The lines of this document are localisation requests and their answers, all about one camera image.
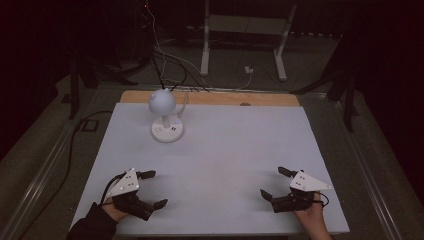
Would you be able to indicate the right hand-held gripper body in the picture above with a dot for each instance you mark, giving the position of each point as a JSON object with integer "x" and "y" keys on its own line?
{"x": 305, "y": 182}

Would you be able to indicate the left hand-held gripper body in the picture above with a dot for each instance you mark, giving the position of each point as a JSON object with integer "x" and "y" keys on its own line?
{"x": 128, "y": 185}

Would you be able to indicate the person's left hand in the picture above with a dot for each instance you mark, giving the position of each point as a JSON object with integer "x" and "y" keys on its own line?
{"x": 113, "y": 210}

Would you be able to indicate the person's right hand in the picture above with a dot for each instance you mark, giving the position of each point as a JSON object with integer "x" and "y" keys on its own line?
{"x": 315, "y": 216}

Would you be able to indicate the white table mat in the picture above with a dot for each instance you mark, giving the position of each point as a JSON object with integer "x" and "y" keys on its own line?
{"x": 226, "y": 160}

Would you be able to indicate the white round desk lamp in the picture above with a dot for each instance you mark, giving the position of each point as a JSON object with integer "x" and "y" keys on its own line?
{"x": 162, "y": 101}

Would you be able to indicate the black stand leg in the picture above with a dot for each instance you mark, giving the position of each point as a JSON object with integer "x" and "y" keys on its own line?
{"x": 74, "y": 90}
{"x": 349, "y": 103}

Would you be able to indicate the white plug adapter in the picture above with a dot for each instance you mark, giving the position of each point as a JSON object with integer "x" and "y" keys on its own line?
{"x": 248, "y": 70}

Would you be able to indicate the white metal stand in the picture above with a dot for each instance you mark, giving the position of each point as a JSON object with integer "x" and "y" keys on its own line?
{"x": 246, "y": 25}

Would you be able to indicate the aluminium floor rail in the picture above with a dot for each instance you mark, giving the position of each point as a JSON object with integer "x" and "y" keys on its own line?
{"x": 36, "y": 180}
{"x": 366, "y": 170}

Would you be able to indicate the black rectangular floor frame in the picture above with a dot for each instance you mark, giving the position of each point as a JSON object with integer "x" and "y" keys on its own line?
{"x": 90, "y": 125}

